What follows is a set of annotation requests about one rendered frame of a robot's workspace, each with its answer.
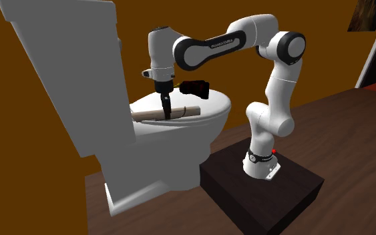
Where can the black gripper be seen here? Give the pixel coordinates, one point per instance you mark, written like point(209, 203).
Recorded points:
point(164, 86)

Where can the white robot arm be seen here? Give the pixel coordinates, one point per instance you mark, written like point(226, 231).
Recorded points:
point(274, 97)

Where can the beige cylinder roll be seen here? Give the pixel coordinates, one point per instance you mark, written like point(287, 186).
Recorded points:
point(148, 114)

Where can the black and dark red object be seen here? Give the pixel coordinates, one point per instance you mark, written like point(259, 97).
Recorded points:
point(195, 88)

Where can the white toilet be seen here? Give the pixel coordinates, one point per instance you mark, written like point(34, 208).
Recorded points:
point(77, 71)

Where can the dark robot stand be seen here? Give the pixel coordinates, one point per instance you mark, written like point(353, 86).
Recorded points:
point(259, 201)

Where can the brown wall picture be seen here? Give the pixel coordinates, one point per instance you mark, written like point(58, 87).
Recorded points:
point(366, 14)

